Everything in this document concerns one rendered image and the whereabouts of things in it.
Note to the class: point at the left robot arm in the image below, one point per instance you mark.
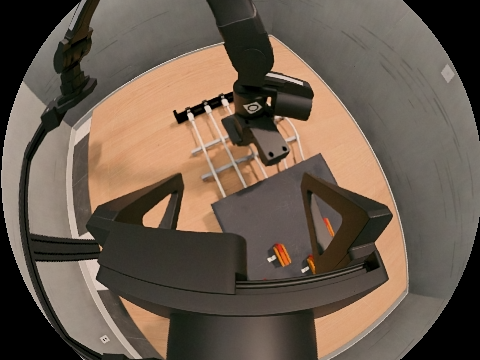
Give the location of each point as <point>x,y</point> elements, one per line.
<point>249,52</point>

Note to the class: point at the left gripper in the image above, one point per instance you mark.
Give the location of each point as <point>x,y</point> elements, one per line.
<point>228,125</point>

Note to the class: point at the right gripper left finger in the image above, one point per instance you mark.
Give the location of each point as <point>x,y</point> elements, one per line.
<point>131,208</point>

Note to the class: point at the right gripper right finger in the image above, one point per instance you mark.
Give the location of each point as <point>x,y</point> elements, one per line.
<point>363,221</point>

